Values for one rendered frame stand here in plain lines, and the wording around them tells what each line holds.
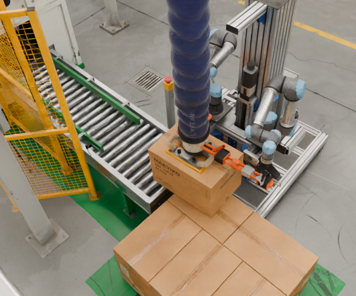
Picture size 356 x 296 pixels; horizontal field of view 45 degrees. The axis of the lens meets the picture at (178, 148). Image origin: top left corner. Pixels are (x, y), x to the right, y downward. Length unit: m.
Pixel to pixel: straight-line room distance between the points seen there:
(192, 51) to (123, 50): 3.59
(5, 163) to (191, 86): 1.49
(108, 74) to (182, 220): 2.69
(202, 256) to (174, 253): 0.21
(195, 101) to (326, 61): 3.39
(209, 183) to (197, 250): 0.59
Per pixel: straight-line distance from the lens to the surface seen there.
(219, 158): 2.97
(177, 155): 3.16
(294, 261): 3.38
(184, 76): 2.55
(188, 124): 2.84
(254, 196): 4.02
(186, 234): 3.41
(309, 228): 4.18
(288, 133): 3.19
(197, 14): 2.30
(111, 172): 3.75
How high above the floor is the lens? 3.54
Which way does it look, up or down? 50 degrees down
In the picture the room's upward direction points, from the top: 4 degrees counter-clockwise
